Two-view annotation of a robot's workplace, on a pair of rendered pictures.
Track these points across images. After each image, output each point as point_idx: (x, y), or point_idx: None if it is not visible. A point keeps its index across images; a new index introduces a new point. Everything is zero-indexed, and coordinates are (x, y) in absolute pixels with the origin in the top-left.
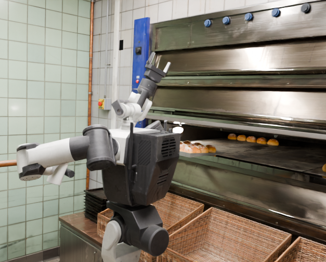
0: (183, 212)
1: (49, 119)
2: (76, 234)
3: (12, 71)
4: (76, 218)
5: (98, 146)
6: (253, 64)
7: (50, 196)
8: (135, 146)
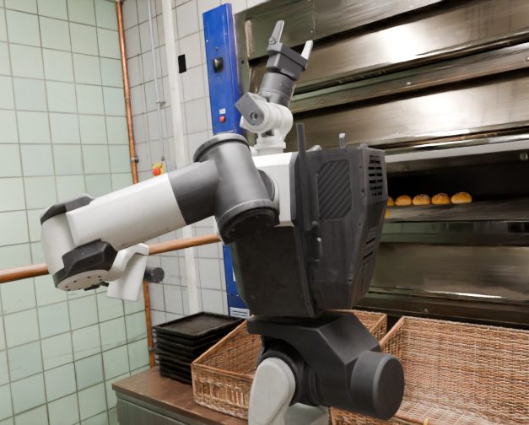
0: None
1: None
2: (152, 409)
3: None
4: (144, 379)
5: (242, 179)
6: (451, 39)
7: (85, 351)
8: (310, 181)
